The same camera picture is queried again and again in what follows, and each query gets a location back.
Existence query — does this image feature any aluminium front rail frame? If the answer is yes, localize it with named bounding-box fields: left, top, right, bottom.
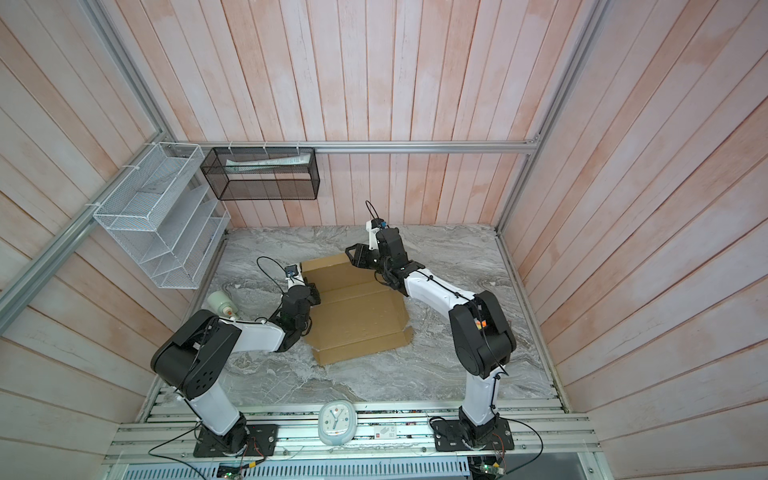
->
left=104, top=400, right=612, bottom=479

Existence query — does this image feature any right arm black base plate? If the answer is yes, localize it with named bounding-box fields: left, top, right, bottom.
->
left=428, top=417, right=515, bottom=453

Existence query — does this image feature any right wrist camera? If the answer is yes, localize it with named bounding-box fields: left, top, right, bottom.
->
left=366, top=218, right=387, bottom=250

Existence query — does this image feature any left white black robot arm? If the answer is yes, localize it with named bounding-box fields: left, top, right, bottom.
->
left=150, top=284, right=321, bottom=456

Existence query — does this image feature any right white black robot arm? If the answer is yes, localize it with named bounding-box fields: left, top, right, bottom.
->
left=345, top=218, right=516, bottom=452

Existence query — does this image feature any small white label card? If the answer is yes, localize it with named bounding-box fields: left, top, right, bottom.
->
left=373, top=425, right=398, bottom=440

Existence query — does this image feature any black mesh wall basket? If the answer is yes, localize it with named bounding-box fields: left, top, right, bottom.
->
left=201, top=146, right=321, bottom=201

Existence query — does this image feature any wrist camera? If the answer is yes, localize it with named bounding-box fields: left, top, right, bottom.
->
left=366, top=218, right=387, bottom=250
left=283, top=264, right=305, bottom=289

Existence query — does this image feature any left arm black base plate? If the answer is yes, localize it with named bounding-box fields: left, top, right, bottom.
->
left=193, top=424, right=278, bottom=458

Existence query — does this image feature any white paper in basket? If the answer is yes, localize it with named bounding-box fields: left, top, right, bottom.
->
left=224, top=154, right=312, bottom=174

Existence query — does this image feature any pale blue alarm clock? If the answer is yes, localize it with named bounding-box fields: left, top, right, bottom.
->
left=318, top=400, right=358, bottom=446

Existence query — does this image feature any brown cardboard box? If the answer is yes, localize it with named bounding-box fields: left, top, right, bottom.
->
left=301, top=253, right=414, bottom=366

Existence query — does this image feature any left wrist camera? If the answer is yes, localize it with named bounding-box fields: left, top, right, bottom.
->
left=283, top=264, right=305, bottom=289

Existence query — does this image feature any white wire mesh shelf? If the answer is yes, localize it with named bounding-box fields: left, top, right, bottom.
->
left=94, top=143, right=230, bottom=290

